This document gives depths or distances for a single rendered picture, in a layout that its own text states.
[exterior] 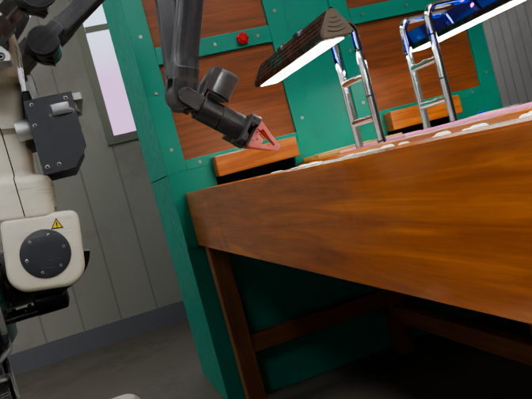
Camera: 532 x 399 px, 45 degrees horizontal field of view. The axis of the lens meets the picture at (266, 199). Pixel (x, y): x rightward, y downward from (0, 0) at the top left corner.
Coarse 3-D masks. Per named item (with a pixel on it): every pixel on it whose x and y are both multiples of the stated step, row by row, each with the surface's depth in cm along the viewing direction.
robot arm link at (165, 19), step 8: (160, 0) 174; (168, 0) 175; (160, 8) 174; (168, 8) 174; (160, 16) 174; (168, 16) 174; (160, 24) 174; (168, 24) 174; (160, 32) 175; (168, 32) 174; (160, 40) 176; (168, 40) 174; (168, 48) 173; (168, 56) 173; (168, 64) 173; (168, 72) 172; (176, 112) 178
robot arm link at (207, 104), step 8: (208, 96) 147; (216, 96) 145; (208, 104) 143; (216, 104) 144; (200, 112) 143; (208, 112) 143; (216, 112) 144; (200, 120) 145; (208, 120) 144; (216, 120) 144
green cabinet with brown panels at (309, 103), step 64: (128, 0) 219; (256, 0) 233; (320, 0) 239; (384, 0) 247; (128, 64) 241; (256, 64) 232; (320, 64) 239; (384, 64) 246; (448, 64) 254; (192, 128) 225; (320, 128) 238
